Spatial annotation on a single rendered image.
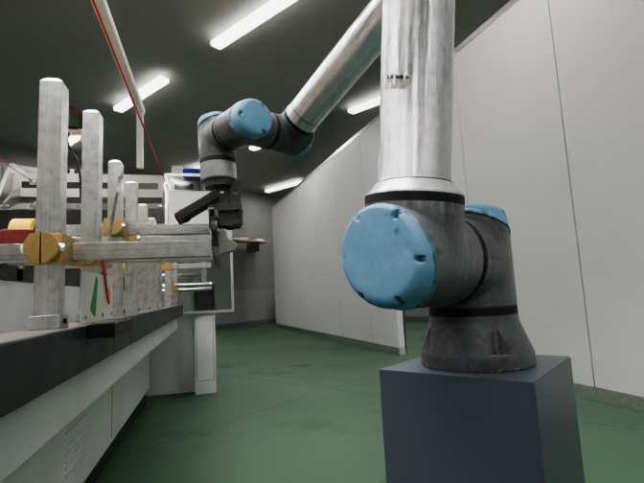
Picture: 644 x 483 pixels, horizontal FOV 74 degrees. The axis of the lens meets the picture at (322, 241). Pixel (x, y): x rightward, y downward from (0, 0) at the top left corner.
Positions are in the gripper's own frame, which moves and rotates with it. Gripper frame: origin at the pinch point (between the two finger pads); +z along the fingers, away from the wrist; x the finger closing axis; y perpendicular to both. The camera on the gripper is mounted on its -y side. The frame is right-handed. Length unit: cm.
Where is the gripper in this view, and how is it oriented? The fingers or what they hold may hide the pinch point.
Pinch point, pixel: (215, 262)
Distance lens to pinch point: 109.7
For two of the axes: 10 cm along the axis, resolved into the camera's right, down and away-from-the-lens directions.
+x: -2.4, 1.2, 9.6
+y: 9.7, -0.5, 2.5
